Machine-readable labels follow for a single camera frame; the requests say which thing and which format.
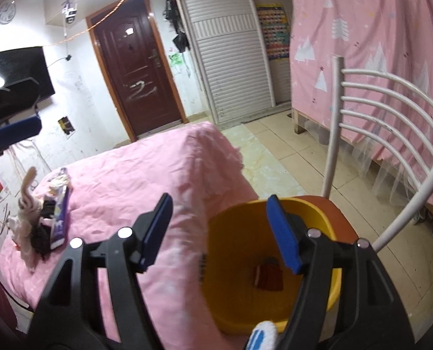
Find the round wall clock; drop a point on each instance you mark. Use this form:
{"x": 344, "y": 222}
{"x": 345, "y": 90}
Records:
{"x": 8, "y": 11}

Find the pink patterned bed curtain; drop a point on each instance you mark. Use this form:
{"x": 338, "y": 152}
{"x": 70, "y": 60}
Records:
{"x": 391, "y": 35}

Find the colourful wall chart poster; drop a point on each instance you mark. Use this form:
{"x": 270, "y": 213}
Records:
{"x": 275, "y": 29}

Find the pink bed sheet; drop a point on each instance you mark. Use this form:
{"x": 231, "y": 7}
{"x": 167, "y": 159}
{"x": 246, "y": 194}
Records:
{"x": 203, "y": 173}

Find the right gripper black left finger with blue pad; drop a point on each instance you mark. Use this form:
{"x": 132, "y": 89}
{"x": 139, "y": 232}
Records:
{"x": 69, "y": 314}

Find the white louvered wardrobe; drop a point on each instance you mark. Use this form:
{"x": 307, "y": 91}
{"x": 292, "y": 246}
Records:
{"x": 228, "y": 45}

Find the purple goat milk packet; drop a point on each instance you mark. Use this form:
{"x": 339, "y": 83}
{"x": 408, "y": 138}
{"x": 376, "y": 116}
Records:
{"x": 60, "y": 189}

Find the dark red wooden door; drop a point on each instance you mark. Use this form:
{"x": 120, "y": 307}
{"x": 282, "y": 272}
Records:
{"x": 133, "y": 62}

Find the white metal chair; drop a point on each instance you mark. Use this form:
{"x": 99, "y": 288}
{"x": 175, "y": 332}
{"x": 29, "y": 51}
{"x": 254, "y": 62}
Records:
{"x": 392, "y": 121}

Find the cream knitted sock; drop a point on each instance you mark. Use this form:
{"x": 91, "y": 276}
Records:
{"x": 27, "y": 218}

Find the yellow plastic basin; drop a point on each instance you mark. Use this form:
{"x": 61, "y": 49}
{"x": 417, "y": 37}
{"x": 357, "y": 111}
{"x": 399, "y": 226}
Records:
{"x": 244, "y": 280}

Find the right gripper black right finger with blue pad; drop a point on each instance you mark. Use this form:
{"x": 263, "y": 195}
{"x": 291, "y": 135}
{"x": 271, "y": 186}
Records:
{"x": 370, "y": 314}

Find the black hanging bag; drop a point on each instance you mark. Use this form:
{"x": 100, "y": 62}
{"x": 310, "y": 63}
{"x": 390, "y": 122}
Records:
{"x": 181, "y": 42}

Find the white security camera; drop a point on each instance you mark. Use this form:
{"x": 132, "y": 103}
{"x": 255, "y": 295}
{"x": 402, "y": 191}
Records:
{"x": 69, "y": 11}

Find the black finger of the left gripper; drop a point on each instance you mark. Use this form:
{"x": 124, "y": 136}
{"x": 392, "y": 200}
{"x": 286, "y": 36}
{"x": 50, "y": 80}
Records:
{"x": 19, "y": 131}

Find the black wall television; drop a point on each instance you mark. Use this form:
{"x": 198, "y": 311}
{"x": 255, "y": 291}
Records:
{"x": 26, "y": 80}

